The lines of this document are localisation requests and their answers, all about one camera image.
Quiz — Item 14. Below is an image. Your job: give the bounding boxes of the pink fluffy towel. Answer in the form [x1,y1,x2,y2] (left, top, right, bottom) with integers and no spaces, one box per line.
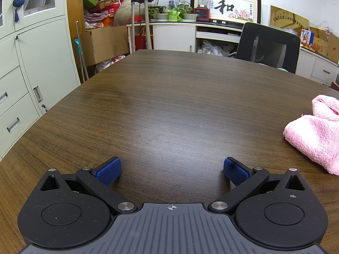
[283,95,338,175]

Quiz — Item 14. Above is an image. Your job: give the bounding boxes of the mop with teal clip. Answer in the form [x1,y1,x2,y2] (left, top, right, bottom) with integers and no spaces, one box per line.
[74,21,89,82]

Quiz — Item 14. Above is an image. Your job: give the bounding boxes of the white metal filing cabinet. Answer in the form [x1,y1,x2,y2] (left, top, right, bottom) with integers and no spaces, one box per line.
[1,0,81,157]

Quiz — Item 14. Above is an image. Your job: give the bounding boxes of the white side cabinet with drawers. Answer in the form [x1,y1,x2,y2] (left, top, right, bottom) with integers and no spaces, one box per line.
[295,47,338,86]

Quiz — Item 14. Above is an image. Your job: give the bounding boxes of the large brown cardboard box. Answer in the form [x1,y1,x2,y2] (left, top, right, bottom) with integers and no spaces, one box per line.
[81,26,129,66]

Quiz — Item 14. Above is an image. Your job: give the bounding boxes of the black office chair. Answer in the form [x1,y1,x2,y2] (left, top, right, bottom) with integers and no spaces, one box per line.
[235,22,300,73]

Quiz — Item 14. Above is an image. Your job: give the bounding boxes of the white low cabinet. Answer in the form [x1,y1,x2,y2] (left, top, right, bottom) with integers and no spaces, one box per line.
[127,22,242,53]

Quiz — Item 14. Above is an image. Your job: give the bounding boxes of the cardboard box with red letters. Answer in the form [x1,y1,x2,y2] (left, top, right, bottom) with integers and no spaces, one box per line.
[310,26,339,63]

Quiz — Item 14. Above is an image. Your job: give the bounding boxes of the flat brown cardboard sheet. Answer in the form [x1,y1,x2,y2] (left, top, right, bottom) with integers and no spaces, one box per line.
[270,5,309,32]

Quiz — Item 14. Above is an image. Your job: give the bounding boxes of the red base blender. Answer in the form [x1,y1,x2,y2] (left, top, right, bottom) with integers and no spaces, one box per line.
[194,0,210,22]

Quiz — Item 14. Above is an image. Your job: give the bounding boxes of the framed calligraphy with lotus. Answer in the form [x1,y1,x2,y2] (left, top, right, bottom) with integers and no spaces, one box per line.
[190,0,261,25]

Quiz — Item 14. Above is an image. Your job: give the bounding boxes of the potted green plant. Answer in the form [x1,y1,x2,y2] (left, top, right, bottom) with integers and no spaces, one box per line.
[177,3,198,22]

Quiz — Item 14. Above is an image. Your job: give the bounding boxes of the green watering can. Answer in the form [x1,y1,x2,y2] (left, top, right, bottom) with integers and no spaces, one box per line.
[168,9,182,22]

